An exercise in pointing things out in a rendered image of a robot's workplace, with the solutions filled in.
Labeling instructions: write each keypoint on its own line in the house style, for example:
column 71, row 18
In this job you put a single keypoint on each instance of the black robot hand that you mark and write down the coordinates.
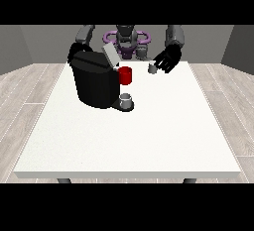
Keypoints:
column 77, row 48
column 169, row 58

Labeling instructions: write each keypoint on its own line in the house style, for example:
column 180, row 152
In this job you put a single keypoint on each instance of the red pod holder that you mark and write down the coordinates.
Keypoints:
column 125, row 75

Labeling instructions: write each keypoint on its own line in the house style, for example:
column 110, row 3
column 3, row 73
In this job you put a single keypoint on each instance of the black coffee machine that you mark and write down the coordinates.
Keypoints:
column 95, row 81

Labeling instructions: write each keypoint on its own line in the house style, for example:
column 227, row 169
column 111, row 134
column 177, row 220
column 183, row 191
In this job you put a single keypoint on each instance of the grey robot trunk purple rings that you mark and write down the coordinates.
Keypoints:
column 125, row 40

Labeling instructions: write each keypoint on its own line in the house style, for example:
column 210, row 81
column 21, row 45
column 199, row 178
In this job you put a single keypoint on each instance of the small grey coffee pod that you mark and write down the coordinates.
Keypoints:
column 152, row 67

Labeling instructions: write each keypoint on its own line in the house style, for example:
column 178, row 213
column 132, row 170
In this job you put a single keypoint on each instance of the small grey cup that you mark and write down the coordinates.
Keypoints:
column 125, row 100

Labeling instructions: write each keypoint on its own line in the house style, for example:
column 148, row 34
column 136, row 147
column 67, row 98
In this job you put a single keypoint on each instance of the pale grey machine lid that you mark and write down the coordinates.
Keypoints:
column 110, row 55

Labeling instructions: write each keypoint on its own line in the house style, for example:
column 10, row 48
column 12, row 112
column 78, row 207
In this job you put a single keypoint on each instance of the dark table leg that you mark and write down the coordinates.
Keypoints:
column 64, row 180
column 189, row 180

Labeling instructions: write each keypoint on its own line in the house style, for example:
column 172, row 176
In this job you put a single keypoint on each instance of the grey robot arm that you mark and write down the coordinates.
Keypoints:
column 84, row 34
column 174, row 35

